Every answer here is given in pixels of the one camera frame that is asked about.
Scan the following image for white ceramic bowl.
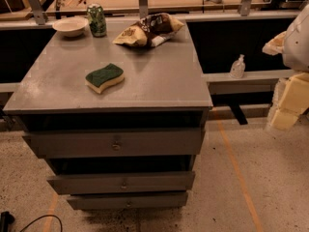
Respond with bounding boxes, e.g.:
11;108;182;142
52;16;88;37

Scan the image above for brown chip bag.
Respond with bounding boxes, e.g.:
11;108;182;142
113;13;184;47

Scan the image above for green and yellow sponge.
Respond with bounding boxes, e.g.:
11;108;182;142
85;64;125;94

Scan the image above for black cable on floor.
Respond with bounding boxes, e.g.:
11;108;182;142
18;214;64;232

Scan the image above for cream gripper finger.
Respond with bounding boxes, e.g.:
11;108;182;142
262;31;286;56

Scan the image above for grey drawer cabinet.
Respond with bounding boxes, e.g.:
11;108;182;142
2;18;214;211

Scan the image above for yellow foam block stack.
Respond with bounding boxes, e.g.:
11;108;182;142
267;72;309;131

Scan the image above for green soda can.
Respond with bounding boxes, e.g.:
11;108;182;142
87;3;107;38

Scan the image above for black plug on floor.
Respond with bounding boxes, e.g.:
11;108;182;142
0;211;15;232

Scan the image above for top grey drawer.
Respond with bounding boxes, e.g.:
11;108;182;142
23;129;204;159

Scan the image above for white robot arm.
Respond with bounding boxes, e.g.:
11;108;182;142
262;5;309;72

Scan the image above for bottom grey drawer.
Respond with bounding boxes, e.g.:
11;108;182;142
67;191;188;210

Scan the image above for middle grey drawer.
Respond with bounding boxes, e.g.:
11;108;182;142
47;171;195;194

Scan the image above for grey drawer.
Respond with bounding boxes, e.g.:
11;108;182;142
23;129;204;159
47;171;195;194
67;191;188;210

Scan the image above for grey metal railing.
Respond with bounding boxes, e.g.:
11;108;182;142
23;0;308;17

